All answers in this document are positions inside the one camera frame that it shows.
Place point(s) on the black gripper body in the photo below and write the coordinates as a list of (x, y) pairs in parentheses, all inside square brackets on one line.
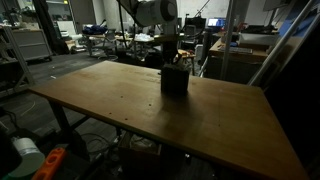
[(170, 50)]

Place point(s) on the black mesh holder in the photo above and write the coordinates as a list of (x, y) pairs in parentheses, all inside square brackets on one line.
[(175, 81)]

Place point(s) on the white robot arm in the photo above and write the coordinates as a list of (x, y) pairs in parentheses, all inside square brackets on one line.
[(155, 11)]

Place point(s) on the small red parts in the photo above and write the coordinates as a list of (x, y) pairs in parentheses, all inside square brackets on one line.
[(188, 52)]

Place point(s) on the round wooden stool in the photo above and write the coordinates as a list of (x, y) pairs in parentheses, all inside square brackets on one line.
[(188, 55)]

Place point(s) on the mesh back office chair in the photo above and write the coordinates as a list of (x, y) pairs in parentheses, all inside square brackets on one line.
[(190, 31)]

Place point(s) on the wooden background desk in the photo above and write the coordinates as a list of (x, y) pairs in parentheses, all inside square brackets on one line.
[(136, 39)]

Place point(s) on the black computer tower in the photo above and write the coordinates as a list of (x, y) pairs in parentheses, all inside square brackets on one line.
[(206, 46)]

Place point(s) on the black computer monitor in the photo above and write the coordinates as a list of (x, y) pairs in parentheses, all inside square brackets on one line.
[(195, 22)]

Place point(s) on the lit computer monitor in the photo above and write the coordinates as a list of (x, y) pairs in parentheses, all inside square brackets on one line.
[(216, 22)]

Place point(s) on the wooden workbench with drawers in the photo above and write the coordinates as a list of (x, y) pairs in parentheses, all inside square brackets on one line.
[(233, 63)]

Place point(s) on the grey keyboard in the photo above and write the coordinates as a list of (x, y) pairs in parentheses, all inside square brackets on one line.
[(235, 50)]

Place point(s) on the blue bag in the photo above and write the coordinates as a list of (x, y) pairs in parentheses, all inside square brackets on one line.
[(95, 29)]

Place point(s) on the grey box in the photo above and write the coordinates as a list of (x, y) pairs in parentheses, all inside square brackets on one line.
[(258, 39)]

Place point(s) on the cardboard box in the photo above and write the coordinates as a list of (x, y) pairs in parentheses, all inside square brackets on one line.
[(140, 146)]

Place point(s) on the white chair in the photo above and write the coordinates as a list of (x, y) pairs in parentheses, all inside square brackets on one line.
[(68, 28)]

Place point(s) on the blue foam board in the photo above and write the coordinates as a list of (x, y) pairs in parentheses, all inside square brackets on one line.
[(293, 25)]

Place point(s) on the black table leg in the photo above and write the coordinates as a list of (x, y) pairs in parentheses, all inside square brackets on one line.
[(61, 120)]

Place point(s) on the grey drawer cabinet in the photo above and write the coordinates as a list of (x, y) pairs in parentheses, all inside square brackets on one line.
[(31, 43)]

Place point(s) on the orange plastic tool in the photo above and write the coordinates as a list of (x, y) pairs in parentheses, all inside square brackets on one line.
[(50, 165)]

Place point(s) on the upright aluminium post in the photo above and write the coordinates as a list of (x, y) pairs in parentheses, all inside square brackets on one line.
[(227, 40)]

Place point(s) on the leaning aluminium post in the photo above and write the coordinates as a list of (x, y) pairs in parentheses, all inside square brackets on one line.
[(283, 43)]

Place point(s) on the metal shelf frame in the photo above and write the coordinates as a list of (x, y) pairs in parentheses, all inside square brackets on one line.
[(16, 63)]

